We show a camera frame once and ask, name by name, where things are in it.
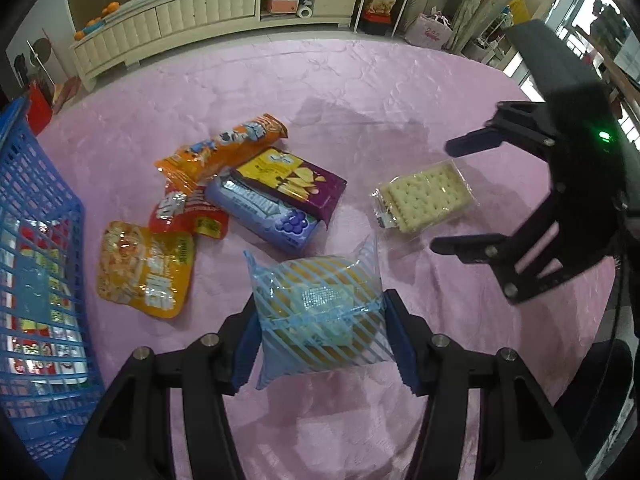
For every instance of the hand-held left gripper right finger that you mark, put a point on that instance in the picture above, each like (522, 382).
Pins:
(400, 345)

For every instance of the orange box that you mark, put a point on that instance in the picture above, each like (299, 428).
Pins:
(282, 6)

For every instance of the blue plastic basket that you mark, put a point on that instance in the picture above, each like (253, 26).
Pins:
(30, 185)

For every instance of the purple snack box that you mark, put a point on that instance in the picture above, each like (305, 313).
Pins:
(300, 180)

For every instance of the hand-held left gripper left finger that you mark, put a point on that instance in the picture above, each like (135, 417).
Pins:
(245, 355)

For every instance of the white television cabinet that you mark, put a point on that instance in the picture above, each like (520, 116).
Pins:
(200, 10)

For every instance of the yellow orange snack pouch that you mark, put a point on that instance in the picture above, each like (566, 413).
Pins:
(140, 265)

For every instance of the yellow printed bag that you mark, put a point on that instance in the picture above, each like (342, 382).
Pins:
(384, 4)

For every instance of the dark red label packet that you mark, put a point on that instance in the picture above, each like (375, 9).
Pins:
(45, 355)

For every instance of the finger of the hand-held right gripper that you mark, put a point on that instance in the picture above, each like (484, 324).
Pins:
(470, 247)
(470, 142)

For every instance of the blue striped bread packet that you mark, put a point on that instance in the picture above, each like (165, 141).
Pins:
(320, 300)

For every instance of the clear cracker packet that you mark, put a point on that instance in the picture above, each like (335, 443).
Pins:
(425, 195)

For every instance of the pink broom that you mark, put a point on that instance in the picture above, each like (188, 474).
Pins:
(65, 92)

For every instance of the long orange snack packet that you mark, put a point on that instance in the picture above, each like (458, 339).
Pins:
(225, 145)

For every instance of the red orange chip bag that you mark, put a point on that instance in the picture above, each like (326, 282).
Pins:
(172, 210)

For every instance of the patterned curtain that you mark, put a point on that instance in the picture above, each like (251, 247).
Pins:
(480, 0)

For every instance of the round wall disc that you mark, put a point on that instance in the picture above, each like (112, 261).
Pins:
(42, 50)

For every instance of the pink bag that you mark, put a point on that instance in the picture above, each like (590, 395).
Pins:
(429, 32)

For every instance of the purple grape wafer pack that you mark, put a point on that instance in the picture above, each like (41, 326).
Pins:
(260, 215)

